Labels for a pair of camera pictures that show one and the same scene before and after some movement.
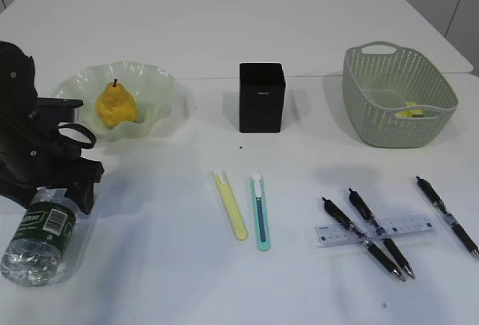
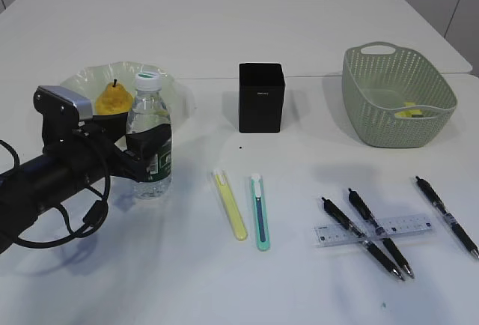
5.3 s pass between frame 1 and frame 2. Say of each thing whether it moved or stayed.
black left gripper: moved
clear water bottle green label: moved
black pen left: stayed
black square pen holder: stayed
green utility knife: stayed
